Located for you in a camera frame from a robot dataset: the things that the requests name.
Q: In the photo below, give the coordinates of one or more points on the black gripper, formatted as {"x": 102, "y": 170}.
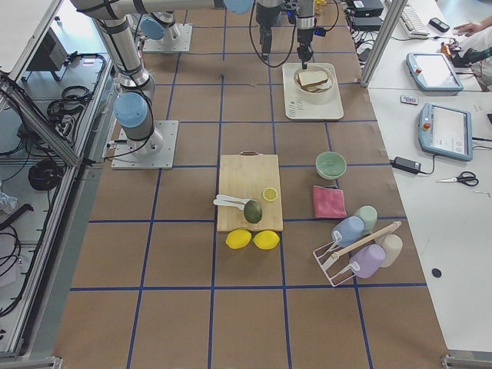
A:
{"x": 304, "y": 35}
{"x": 264, "y": 16}

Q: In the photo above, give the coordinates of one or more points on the bread slice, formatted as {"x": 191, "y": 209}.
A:
{"x": 320, "y": 87}
{"x": 308, "y": 77}

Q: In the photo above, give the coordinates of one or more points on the cream round plate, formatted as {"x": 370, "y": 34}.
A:
{"x": 314, "y": 98}

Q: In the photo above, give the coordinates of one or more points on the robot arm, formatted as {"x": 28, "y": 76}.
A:
{"x": 111, "y": 19}
{"x": 160, "y": 26}

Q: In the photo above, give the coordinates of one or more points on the cream bear tray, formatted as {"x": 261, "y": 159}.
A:
{"x": 297, "y": 108}

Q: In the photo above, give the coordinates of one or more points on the light green bowl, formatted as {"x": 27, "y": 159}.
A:
{"x": 330, "y": 165}

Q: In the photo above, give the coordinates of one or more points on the teach pendant far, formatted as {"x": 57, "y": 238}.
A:
{"x": 432, "y": 72}

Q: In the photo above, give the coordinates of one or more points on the teach pendant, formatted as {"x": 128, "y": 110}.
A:
{"x": 432, "y": 72}
{"x": 445, "y": 131}

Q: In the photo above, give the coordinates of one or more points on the lemon slice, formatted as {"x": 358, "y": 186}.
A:
{"x": 270, "y": 194}

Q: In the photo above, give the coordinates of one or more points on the black power adapter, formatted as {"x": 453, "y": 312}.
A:
{"x": 405, "y": 164}

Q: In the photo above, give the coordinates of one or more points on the pink cloth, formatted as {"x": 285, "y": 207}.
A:
{"x": 328, "y": 203}

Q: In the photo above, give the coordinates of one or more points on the wooden cutting board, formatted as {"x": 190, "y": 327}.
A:
{"x": 246, "y": 176}

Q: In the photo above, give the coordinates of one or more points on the teach pendant near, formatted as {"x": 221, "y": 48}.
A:
{"x": 445, "y": 131}

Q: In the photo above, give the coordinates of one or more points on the white plastic knife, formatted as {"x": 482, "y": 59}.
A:
{"x": 219, "y": 202}

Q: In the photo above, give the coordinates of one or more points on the green plastic cup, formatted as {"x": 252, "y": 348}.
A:
{"x": 368, "y": 215}

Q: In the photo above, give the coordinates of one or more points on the blue plastic cup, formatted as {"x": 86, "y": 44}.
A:
{"x": 347, "y": 232}

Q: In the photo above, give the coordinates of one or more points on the whole lemon right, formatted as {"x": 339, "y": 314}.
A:
{"x": 266, "y": 240}

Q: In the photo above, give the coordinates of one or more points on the whole lemon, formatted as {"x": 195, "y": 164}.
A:
{"x": 266, "y": 240}
{"x": 238, "y": 239}

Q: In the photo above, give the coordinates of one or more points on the whole lemon left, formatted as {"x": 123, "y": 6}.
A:
{"x": 238, "y": 239}

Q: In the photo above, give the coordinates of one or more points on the black scissors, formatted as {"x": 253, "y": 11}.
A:
{"x": 467, "y": 178}

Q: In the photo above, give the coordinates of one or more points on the cream plastic cup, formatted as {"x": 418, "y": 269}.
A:
{"x": 392, "y": 246}

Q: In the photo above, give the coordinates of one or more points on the purple plastic cup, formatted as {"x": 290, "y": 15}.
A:
{"x": 367, "y": 260}

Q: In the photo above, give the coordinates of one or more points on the white wire cup rack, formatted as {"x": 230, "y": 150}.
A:
{"x": 334, "y": 262}

